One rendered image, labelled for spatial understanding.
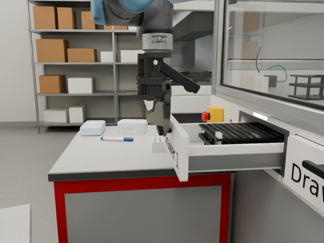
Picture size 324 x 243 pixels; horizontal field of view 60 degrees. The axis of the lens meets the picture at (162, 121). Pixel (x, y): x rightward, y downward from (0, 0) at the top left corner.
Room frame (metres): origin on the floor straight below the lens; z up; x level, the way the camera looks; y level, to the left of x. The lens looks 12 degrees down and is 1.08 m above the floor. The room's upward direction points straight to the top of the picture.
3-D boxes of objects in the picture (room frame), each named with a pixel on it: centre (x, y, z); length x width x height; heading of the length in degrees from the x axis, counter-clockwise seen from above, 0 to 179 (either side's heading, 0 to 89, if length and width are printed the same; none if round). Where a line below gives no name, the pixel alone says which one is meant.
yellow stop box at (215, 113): (1.08, -0.20, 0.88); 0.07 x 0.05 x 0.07; 7
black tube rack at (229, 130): (0.75, -0.23, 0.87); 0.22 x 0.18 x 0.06; 97
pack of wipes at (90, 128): (1.28, 0.32, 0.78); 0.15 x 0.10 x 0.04; 4
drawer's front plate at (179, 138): (0.73, -0.03, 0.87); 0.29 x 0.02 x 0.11; 7
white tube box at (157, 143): (1.02, -0.02, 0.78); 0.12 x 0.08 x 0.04; 93
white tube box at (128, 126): (1.29, 0.14, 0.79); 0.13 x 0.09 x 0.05; 83
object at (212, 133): (0.74, -0.13, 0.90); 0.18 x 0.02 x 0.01; 7
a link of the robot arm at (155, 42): (0.72, 0.01, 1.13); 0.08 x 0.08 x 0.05
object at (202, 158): (0.75, -0.24, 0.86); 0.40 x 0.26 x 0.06; 97
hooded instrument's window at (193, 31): (2.49, -0.40, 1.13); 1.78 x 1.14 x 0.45; 7
